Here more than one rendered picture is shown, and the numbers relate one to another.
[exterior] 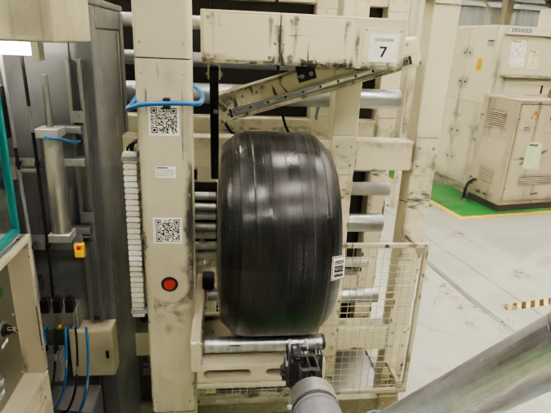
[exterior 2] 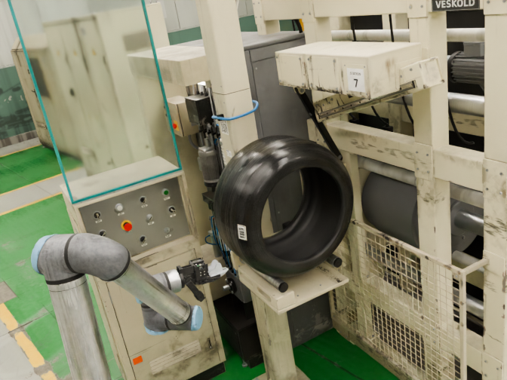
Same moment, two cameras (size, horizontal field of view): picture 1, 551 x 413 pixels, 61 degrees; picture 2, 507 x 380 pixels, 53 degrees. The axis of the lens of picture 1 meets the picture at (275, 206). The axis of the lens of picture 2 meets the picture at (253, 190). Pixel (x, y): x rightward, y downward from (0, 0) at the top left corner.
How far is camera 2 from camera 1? 196 cm
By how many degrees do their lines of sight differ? 67
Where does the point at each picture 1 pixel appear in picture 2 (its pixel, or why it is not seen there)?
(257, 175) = (230, 166)
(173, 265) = not seen: hidden behind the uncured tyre
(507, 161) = not seen: outside the picture
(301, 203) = (232, 187)
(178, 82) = (223, 106)
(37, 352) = (192, 226)
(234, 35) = (287, 68)
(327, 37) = (326, 70)
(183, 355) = not seen: hidden behind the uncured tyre
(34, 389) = (184, 241)
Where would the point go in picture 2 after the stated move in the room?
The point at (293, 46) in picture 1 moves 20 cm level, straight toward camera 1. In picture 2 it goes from (311, 76) to (265, 87)
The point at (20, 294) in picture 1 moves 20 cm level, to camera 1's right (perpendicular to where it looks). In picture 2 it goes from (184, 197) to (195, 209)
